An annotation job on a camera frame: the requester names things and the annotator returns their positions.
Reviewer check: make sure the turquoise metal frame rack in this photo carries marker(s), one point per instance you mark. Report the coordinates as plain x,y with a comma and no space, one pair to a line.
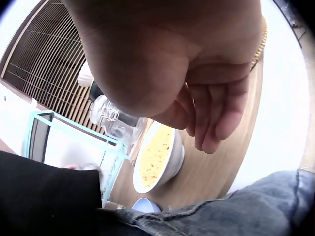
112,167

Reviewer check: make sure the yellow shredded food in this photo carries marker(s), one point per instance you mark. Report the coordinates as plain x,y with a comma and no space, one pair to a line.
152,159

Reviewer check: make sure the small light blue bowl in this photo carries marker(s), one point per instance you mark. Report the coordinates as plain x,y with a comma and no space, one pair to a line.
145,205

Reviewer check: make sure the brown slatted wooden screen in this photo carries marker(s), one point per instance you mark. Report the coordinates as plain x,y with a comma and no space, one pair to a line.
49,61

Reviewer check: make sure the white bowl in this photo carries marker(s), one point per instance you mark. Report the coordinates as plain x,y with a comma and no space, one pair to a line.
176,157

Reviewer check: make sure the person's body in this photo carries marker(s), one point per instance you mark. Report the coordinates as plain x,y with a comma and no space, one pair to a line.
46,196

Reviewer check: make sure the person's right fingers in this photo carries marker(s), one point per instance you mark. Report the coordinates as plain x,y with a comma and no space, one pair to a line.
221,123

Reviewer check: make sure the person's right thumb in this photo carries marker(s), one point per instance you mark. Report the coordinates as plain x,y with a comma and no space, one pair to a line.
179,114

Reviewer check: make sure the clear glass clip-top jar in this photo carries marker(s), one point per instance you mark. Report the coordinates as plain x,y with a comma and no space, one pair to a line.
115,123

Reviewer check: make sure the person's legs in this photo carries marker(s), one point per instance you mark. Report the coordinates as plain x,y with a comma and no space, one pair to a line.
246,209

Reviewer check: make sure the person's right hand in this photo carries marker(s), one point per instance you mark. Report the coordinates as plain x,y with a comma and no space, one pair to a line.
147,54

